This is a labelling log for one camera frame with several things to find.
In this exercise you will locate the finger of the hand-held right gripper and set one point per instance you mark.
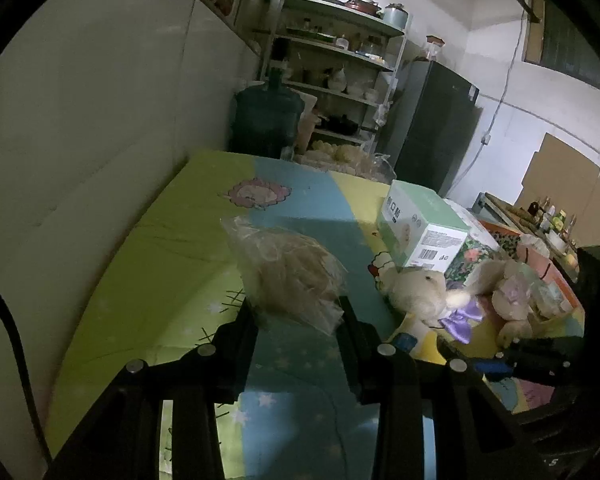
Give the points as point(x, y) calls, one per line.
point(545, 349)
point(490, 367)

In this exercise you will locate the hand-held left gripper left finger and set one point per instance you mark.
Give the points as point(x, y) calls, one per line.
point(240, 360)

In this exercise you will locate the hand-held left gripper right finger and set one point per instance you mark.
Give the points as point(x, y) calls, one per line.
point(355, 360)

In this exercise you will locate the bagged beige shaggy plush toy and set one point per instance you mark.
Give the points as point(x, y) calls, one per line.
point(290, 275)

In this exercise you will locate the clear plastic packet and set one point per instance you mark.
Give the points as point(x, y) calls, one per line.
point(550, 302)

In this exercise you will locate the cream plush toy lavender flower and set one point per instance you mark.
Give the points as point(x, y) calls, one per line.
point(515, 295)

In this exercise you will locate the cream plush toy purple bow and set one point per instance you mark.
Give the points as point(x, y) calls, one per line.
point(420, 295)

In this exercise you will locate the white bowl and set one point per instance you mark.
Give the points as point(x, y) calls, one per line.
point(558, 242)

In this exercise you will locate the dark floral cushion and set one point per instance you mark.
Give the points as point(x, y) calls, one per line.
point(467, 260)

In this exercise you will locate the row of condiment bottles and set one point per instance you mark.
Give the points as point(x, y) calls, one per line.
point(555, 220)

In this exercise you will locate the printed cartoon bed sheet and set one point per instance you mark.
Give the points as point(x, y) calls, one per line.
point(145, 260)

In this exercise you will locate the white patterned cushion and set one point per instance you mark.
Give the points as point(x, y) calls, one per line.
point(472, 220)

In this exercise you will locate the wooden kitchen counter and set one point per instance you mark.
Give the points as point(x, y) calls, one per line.
point(495, 207)

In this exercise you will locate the pale green cardboard box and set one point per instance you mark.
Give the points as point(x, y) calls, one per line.
point(415, 210)

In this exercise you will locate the brown cardboard sheet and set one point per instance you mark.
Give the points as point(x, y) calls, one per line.
point(560, 175)

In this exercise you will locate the clear bag of yellow goods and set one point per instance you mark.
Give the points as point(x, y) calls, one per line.
point(340, 155)

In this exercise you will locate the black frying pan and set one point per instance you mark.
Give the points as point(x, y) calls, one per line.
point(341, 123)

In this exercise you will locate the pinkish plastic bag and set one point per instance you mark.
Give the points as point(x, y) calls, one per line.
point(308, 120)

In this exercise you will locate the blue water jug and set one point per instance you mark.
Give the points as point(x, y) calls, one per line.
point(265, 115)

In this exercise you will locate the dark grey refrigerator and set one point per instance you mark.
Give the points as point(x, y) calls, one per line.
point(430, 125)

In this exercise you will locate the metal shelf rack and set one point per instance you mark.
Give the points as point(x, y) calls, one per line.
point(330, 89)

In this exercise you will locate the white ceramic jar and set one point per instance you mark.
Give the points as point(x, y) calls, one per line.
point(336, 80)

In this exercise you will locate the dark window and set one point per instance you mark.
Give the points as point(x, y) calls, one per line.
point(570, 45)

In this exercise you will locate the blender jar with red lid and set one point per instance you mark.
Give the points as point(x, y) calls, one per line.
point(434, 49)

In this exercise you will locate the teal pot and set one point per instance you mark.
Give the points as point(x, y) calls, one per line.
point(396, 17)

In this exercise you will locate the red cooking pot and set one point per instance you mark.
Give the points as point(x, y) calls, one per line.
point(362, 4)

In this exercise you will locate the wall power outlet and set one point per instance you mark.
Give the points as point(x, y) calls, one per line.
point(486, 137)

